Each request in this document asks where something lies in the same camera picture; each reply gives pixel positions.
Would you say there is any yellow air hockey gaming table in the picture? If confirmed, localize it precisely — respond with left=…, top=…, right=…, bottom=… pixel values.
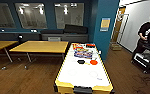
left=53, top=42, right=116, bottom=94

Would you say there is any red and white game box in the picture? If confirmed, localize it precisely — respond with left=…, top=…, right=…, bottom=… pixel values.
left=71, top=43, right=87, bottom=51

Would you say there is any dark grey sofa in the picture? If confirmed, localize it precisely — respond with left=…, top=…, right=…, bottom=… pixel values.
left=0, top=23, right=91, bottom=43

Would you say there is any red bowl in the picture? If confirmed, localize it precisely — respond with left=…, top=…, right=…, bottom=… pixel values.
left=85, top=43, right=96, bottom=49

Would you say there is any light grey chair backrest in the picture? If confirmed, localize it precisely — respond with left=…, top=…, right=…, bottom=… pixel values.
left=47, top=36, right=62, bottom=42

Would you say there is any orange bowl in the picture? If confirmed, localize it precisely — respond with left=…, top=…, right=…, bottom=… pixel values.
left=89, top=59, right=100, bottom=66

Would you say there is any white outlet on blue pillar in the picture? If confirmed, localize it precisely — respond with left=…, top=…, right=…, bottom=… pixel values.
left=97, top=49, right=102, bottom=55

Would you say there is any interior glass window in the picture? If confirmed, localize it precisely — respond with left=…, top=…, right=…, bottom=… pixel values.
left=54, top=2, right=86, bottom=31
left=0, top=3, right=17, bottom=30
left=14, top=2, right=49, bottom=31

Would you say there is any yellow wooden table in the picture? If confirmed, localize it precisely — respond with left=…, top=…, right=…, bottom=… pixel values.
left=9, top=40, right=70, bottom=65
left=0, top=40, right=19, bottom=63

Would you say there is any yellow notice on blue pillar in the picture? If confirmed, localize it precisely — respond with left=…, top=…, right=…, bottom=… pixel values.
left=100, top=17, right=112, bottom=33

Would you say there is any brown cardboard box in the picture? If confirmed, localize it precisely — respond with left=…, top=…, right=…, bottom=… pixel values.
left=109, top=42, right=123, bottom=51

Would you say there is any brown wooden door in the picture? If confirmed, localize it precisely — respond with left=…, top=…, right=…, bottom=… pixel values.
left=110, top=7, right=127, bottom=44

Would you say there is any black wheeled cart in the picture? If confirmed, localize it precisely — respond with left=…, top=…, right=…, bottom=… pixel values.
left=130, top=46, right=150, bottom=75

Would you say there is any person in black shirt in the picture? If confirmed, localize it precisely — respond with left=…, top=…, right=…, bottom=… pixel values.
left=137, top=11, right=150, bottom=55

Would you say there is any black floor cable tangle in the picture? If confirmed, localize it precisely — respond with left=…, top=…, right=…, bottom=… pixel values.
left=132, top=75, right=150, bottom=94

